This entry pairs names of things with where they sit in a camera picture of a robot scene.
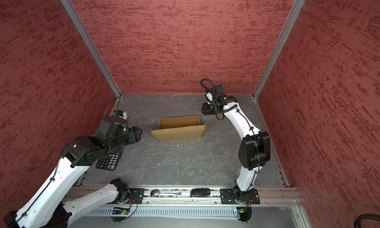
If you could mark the black car key fob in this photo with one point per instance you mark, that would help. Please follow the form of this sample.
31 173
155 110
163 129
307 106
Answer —
200 192

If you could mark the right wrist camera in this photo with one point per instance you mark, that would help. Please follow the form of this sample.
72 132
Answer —
215 92

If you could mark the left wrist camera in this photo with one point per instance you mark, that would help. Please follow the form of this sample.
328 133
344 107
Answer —
113 126

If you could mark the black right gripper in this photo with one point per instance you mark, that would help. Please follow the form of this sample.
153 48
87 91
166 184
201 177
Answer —
207 112

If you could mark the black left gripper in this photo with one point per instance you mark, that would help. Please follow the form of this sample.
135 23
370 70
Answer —
134 135

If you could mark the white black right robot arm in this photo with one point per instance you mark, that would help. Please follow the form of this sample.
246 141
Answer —
254 151

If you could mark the aluminium corner post right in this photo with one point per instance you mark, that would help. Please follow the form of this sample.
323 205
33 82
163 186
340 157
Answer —
290 21

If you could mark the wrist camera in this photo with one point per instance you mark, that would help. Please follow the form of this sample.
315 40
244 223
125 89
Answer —
215 92
113 126

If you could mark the aluminium corner post left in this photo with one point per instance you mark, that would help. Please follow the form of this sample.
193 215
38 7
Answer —
78 23

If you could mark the black calculator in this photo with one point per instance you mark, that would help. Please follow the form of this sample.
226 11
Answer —
109 162

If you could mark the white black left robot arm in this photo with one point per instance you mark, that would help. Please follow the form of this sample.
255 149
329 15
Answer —
46 208

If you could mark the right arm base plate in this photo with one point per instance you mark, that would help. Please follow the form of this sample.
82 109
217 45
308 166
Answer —
235 196

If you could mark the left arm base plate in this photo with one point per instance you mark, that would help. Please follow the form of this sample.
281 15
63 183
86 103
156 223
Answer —
135 195

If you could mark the aluminium corner post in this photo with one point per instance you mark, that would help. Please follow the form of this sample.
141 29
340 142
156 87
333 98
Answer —
78 23
290 21

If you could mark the brown cardboard box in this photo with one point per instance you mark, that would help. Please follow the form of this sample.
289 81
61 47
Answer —
181 128

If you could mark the aluminium front rail frame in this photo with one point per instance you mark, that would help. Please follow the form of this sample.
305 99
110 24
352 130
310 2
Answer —
176 202

